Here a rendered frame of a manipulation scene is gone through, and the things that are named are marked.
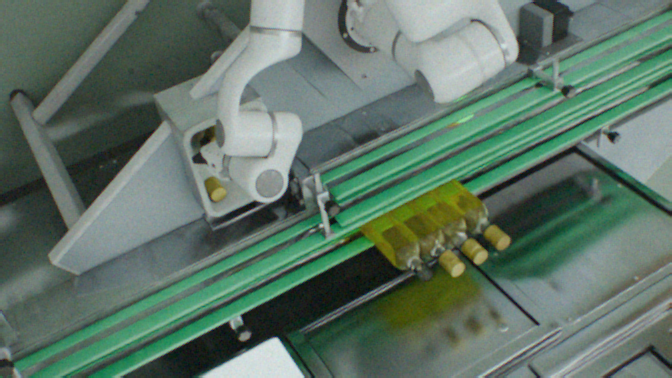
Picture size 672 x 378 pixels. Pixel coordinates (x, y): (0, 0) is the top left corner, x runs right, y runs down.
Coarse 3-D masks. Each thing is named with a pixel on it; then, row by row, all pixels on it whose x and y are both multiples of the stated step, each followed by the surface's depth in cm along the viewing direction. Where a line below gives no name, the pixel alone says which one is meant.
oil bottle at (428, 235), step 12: (408, 204) 166; (396, 216) 164; (408, 216) 163; (420, 216) 163; (408, 228) 161; (420, 228) 160; (432, 228) 159; (420, 240) 158; (432, 240) 157; (444, 240) 159
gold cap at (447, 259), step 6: (444, 252) 155; (450, 252) 156; (444, 258) 155; (450, 258) 154; (456, 258) 154; (444, 264) 155; (450, 264) 153; (456, 264) 153; (462, 264) 153; (450, 270) 153; (456, 270) 153; (462, 270) 154; (456, 276) 154
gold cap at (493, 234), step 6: (492, 228) 158; (498, 228) 159; (486, 234) 159; (492, 234) 157; (498, 234) 157; (504, 234) 157; (492, 240) 157; (498, 240) 156; (504, 240) 156; (498, 246) 156; (504, 246) 158
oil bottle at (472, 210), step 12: (456, 180) 169; (444, 192) 167; (456, 192) 166; (468, 192) 166; (456, 204) 163; (468, 204) 163; (480, 204) 162; (468, 216) 161; (480, 216) 161; (468, 228) 162
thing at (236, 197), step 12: (240, 108) 147; (252, 108) 148; (264, 108) 149; (192, 132) 144; (192, 144) 154; (192, 156) 147; (192, 168) 148; (204, 168) 158; (228, 180) 163; (204, 192) 152; (228, 192) 161; (240, 192) 161; (204, 204) 154; (216, 204) 159; (228, 204) 158; (240, 204) 159; (216, 216) 157
